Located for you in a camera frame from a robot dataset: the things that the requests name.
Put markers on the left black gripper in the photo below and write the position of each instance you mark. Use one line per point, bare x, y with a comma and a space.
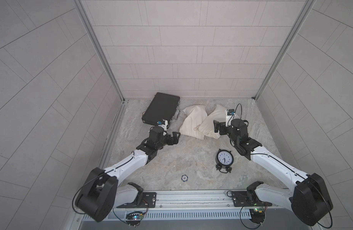
167, 141

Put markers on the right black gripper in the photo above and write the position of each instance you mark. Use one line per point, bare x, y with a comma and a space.
222, 127

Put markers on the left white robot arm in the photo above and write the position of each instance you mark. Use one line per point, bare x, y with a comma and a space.
103, 190

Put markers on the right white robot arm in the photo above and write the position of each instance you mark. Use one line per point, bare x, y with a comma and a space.
305, 195

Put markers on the black alarm clock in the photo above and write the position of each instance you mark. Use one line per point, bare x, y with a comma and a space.
224, 160

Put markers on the black briefcase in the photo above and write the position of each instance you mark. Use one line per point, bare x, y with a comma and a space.
162, 107

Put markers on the blue poker chip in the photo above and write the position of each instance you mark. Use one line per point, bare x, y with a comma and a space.
184, 178

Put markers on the left circuit board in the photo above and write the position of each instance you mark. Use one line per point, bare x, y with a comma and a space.
134, 218

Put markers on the circuit board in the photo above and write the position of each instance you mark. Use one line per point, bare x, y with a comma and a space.
134, 218
257, 216

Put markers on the right circuit board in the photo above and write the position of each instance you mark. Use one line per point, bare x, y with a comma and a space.
257, 216

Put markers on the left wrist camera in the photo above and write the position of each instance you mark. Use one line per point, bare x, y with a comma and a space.
163, 124

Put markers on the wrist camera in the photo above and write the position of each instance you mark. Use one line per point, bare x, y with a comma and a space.
163, 124
230, 113

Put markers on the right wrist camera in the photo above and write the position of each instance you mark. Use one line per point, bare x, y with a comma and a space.
230, 113

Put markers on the aluminium mounting rail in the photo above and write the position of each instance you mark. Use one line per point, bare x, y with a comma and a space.
194, 205

